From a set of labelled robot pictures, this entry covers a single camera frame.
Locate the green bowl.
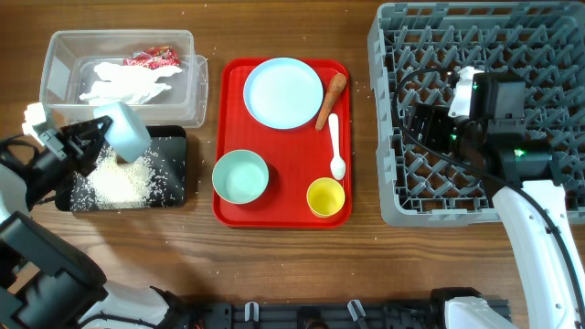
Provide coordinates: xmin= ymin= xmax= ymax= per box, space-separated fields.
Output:
xmin=212 ymin=149 xmax=270 ymax=205

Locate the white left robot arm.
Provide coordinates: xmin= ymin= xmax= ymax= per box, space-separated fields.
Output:
xmin=1 ymin=115 xmax=194 ymax=328

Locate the large light blue plate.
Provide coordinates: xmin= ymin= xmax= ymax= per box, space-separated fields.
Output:
xmin=243 ymin=58 xmax=324 ymax=130

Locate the white plastic spoon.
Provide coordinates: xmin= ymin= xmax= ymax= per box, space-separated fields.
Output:
xmin=328 ymin=113 xmax=346 ymax=180

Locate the yellow cup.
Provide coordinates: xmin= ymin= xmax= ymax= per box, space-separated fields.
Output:
xmin=306 ymin=177 xmax=346 ymax=218

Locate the black food waste tray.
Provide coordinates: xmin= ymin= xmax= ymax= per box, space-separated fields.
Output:
xmin=54 ymin=125 xmax=188 ymax=213

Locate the light blue bowl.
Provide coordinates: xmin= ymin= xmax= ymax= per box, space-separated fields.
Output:
xmin=93 ymin=102 xmax=151 ymax=163

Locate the white rice pile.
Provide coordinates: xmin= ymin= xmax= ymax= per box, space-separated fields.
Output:
xmin=72 ymin=136 xmax=186 ymax=211

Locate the orange carrot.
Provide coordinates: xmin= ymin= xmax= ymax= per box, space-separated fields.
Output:
xmin=315 ymin=73 xmax=347 ymax=131

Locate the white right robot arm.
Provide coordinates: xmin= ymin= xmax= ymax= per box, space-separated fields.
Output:
xmin=399 ymin=67 xmax=584 ymax=328

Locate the grey dishwasher rack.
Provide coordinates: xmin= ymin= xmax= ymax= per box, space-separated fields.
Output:
xmin=367 ymin=1 xmax=584 ymax=227

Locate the red snack wrapper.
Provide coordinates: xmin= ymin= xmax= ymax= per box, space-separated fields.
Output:
xmin=123 ymin=46 xmax=181 ymax=69

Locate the clear plastic waste bin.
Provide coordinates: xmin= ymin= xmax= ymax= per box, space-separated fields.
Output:
xmin=39 ymin=29 xmax=208 ymax=128

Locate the red serving tray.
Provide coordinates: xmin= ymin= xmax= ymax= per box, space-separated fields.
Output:
xmin=212 ymin=58 xmax=353 ymax=229

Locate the white crumpled paper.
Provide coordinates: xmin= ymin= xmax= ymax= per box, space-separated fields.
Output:
xmin=79 ymin=62 xmax=183 ymax=105

